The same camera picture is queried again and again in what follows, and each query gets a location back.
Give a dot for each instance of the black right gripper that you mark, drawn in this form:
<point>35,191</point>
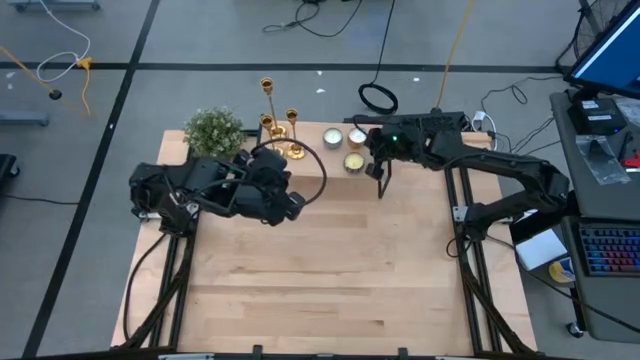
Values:
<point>397,144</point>

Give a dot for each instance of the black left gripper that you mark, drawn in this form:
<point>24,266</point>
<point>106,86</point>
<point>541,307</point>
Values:
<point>262,185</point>

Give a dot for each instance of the orange patterned candle tin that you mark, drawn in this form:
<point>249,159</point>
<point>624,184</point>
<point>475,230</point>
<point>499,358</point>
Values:
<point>356,136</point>

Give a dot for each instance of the purple patterned candle tin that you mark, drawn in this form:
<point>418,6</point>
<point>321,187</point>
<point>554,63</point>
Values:
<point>354,162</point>

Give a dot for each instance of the short gold candlestick holder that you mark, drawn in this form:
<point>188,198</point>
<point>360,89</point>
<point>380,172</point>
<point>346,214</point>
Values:
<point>296,151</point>

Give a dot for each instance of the medium gold candlestick holder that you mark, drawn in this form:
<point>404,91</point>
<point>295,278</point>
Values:
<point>266,121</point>

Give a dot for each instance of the silver candle tin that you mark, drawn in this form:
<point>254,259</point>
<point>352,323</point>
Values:
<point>332,137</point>

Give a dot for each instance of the tall gold candlestick holder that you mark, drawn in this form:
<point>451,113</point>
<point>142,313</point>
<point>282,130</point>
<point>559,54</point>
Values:
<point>267,86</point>

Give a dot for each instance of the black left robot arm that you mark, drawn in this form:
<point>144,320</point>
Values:
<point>160,190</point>

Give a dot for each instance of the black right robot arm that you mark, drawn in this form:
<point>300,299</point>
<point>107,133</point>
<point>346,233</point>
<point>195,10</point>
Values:
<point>500,167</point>

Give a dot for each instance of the black perforated metal plate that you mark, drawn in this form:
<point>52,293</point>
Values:
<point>425,118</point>

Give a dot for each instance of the raised wooden shelf black legs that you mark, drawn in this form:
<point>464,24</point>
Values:
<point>312,137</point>

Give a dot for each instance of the small artificial potted plant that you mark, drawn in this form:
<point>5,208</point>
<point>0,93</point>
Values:
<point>215,132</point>

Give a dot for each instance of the white power adapter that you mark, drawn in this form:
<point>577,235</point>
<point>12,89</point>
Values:
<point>481,119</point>

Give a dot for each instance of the black table edge clamp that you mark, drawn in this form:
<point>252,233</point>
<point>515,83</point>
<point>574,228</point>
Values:
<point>257,351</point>
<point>403,352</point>

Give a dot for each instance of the white box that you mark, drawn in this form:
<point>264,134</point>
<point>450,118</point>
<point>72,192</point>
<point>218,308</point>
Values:
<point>540,248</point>

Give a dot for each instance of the small black computer box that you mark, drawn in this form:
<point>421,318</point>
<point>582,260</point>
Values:
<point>597,117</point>

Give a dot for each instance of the clear plastic bag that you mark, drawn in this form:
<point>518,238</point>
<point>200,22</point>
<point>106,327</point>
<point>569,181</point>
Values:
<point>602,160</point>

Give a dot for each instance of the yellow and blue object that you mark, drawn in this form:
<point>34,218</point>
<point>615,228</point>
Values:
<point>561,271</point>

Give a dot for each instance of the grey desk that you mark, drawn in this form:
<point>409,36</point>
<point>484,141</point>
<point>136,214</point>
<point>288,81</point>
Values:
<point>600,200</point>

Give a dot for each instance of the computer monitor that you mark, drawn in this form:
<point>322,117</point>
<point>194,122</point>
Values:
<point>615,60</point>

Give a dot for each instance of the red object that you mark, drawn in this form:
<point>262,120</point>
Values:
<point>634,161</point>

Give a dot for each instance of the backlit rainbow keyboard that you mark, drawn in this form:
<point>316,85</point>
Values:
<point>610,250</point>

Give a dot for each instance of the grey desk foot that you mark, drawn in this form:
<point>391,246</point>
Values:
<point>25,119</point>

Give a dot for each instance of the black cart caster wheel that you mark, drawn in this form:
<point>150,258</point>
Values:
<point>575,330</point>

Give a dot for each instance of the black caster base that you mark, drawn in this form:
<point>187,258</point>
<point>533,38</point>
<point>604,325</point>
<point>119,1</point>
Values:
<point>6,165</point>

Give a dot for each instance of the grey rolling cart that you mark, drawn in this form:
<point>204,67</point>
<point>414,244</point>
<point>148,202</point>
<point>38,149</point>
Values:
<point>615,310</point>

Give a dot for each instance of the grey desk leg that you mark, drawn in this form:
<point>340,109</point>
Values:
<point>50,4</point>

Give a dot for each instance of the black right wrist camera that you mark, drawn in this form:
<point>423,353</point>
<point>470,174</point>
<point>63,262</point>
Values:
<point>375,171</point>

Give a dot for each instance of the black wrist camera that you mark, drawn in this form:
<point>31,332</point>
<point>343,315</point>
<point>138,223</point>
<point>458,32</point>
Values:
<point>375,171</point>
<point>295,212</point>

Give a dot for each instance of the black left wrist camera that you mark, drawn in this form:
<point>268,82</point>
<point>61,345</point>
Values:
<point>295,212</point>

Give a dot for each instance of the black aluminium table frame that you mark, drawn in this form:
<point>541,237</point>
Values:
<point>176,320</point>

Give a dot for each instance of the silver frame strip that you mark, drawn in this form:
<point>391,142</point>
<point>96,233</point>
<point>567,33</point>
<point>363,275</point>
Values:
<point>185,357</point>

